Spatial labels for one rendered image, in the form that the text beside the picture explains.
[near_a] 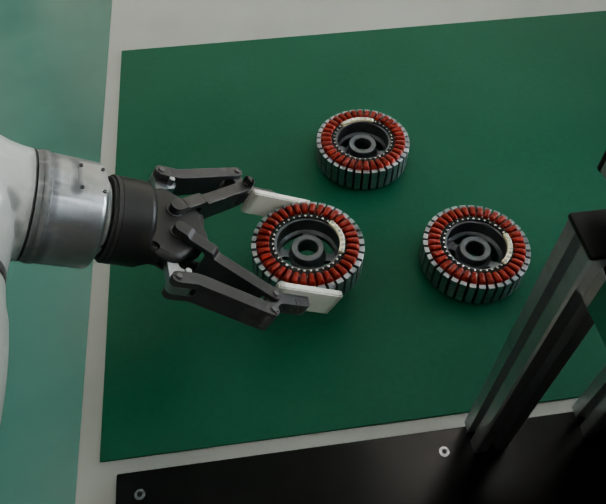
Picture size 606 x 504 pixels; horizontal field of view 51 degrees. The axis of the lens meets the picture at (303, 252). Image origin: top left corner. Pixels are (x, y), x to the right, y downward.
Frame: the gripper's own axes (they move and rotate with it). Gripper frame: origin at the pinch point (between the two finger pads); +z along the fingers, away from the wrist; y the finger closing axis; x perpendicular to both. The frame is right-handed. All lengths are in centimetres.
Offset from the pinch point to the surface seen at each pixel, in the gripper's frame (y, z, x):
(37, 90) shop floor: 144, -4, 95
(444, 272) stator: -4.0, 13.5, -4.7
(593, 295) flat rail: -22.9, -2.1, -24.1
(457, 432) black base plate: -20.1, 9.6, -1.5
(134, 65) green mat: 42.4, -9.4, 11.9
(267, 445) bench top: -16.3, -3.4, 8.8
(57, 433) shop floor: 25, 0, 93
